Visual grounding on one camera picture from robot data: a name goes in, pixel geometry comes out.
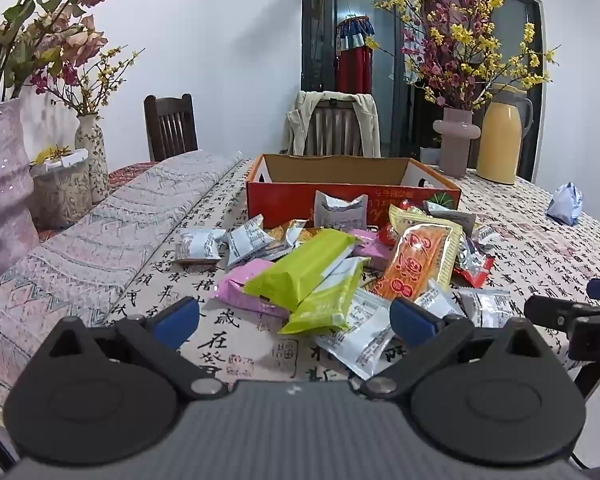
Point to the pink glass vase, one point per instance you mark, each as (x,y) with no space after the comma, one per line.
(455,150)

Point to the wooden chair with slats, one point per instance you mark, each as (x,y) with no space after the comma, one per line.
(330,130)

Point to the orange snack packet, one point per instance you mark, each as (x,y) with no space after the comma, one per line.
(415,260)

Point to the pale blue plastic bag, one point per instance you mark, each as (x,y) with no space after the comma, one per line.
(566,205)

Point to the dried pink flower bouquet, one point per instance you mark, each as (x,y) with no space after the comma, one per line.
(80,35)

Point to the large pink textured vase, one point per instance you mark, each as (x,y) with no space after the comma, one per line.
(2,185)

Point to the yellow thermos jug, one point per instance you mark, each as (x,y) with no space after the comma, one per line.
(500,140)

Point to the pile of small snack packets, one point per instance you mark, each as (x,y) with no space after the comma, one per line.
(337,210)

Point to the calligraphy print tablecloth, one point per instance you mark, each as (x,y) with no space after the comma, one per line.
(530,255)

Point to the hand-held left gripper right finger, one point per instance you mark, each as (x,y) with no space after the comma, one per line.
(411,322)

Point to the large white snack packet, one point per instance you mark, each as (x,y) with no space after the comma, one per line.
(365,330)

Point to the dark wooden chair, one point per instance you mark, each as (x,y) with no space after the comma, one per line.
(170,125)

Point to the beige crackle pattern pot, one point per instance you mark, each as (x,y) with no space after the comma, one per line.
(60,195)

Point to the red patterned cloth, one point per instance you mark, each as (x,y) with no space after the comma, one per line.
(127,175)

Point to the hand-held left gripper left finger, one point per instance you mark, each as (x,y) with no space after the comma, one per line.
(177,321)

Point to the thin yellow flower branches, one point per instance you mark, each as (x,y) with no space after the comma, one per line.
(86,102)

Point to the beige jacket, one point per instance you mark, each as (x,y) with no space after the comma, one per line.
(367,125)

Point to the hanging red dress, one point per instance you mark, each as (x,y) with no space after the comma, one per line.
(355,65)

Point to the orange cardboard box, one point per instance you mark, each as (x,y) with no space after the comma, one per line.
(280,200)

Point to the dark framed glass door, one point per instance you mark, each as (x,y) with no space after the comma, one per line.
(308,35)

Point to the green snack packet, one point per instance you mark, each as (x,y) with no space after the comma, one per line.
(300,270)
(325,302)

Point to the zigzag patterned folded cloth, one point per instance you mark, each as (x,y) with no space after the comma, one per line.
(105,260)

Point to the slim floral ceramic vase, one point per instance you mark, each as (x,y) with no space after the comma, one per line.
(94,150)

